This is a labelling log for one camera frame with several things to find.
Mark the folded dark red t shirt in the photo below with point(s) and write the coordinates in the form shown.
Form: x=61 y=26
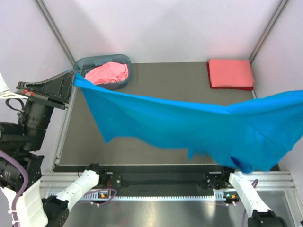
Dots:
x=236 y=88

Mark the pink crumpled t shirt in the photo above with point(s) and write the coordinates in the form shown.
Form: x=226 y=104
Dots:
x=111 y=72

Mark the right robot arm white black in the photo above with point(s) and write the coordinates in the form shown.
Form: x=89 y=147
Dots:
x=259 y=213

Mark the teal plastic basket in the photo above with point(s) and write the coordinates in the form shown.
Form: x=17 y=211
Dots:
x=85 y=65

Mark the grey slotted cable duct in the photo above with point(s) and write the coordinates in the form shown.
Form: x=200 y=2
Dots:
x=214 y=196

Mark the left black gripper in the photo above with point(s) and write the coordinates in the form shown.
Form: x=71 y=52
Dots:
x=55 y=91

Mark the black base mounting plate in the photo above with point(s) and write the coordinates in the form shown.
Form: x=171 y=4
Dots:
x=160 y=180

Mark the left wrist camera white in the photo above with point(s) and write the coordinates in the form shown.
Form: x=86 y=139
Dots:
x=5 y=92

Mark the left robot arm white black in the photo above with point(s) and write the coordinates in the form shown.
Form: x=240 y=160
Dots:
x=20 y=167

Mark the folded coral pink t shirt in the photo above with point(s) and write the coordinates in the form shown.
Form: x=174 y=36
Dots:
x=231 y=73

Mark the blue t shirt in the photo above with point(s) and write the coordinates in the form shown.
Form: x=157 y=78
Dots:
x=250 y=136

